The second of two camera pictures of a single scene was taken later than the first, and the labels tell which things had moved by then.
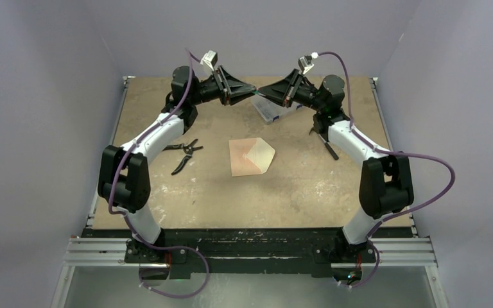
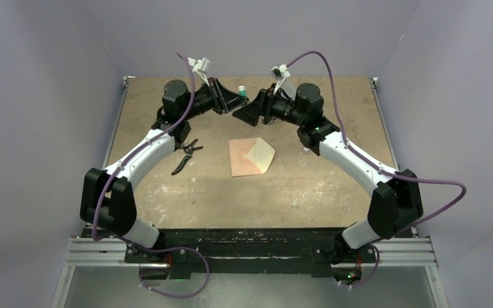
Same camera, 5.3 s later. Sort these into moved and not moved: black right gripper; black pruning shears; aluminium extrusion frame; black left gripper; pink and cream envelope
Moved: black right gripper; black left gripper
Not moved: aluminium extrusion frame; black pruning shears; pink and cream envelope
